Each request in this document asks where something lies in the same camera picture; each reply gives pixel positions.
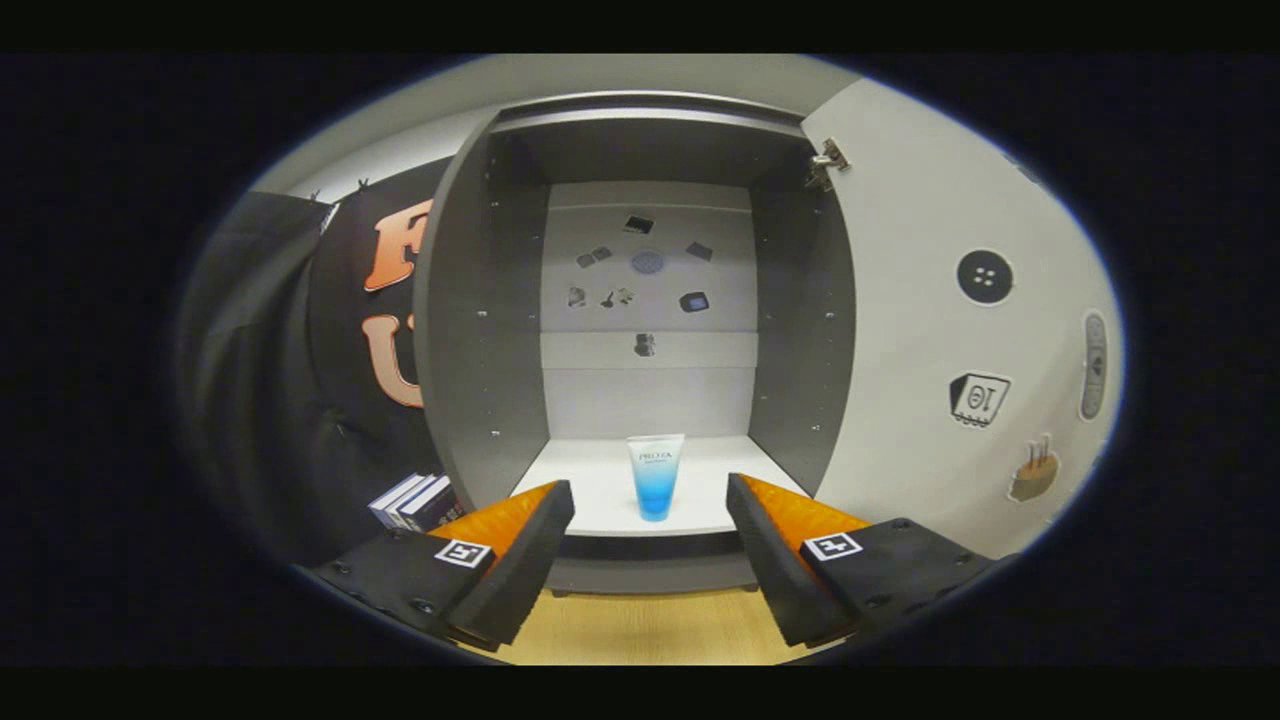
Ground white cabinet shelf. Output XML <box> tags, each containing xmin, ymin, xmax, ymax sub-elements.
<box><xmin>510</xmin><ymin>434</ymin><xmax>809</xmax><ymax>538</ymax></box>

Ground blue and white tube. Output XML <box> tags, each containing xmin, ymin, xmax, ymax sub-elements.
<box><xmin>627</xmin><ymin>433</ymin><xmax>687</xmax><ymax>523</ymax></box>

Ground light grey cabinet door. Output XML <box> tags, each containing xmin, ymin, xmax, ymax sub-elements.
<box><xmin>800</xmin><ymin>78</ymin><xmax>1126</xmax><ymax>561</ymax></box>

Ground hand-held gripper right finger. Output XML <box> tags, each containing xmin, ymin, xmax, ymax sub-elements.
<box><xmin>727</xmin><ymin>472</ymin><xmax>1001</xmax><ymax>648</ymax></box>

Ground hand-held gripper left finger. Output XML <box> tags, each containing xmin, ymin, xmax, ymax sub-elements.
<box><xmin>305</xmin><ymin>480</ymin><xmax>577</xmax><ymax>653</ymax></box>

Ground dark blue book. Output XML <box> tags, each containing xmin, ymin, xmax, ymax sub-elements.
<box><xmin>400</xmin><ymin>478</ymin><xmax>467</xmax><ymax>533</ymax></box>

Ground white spine book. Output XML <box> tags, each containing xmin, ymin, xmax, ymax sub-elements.
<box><xmin>385</xmin><ymin>475</ymin><xmax>441</xmax><ymax>529</ymax></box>

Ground black backdrop cloth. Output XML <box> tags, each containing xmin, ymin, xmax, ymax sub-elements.
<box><xmin>180</xmin><ymin>155</ymin><xmax>471</xmax><ymax>566</ymax></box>

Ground metal door hinge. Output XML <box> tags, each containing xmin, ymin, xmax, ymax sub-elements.
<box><xmin>805</xmin><ymin>137</ymin><xmax>853</xmax><ymax>193</ymax></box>

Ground grey cabinet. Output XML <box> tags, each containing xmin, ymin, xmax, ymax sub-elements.
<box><xmin>412</xmin><ymin>90</ymin><xmax>859</xmax><ymax>598</ymax></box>

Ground light blue book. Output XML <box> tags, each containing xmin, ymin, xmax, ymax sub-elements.
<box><xmin>368</xmin><ymin>473</ymin><xmax>426</xmax><ymax>523</ymax></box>

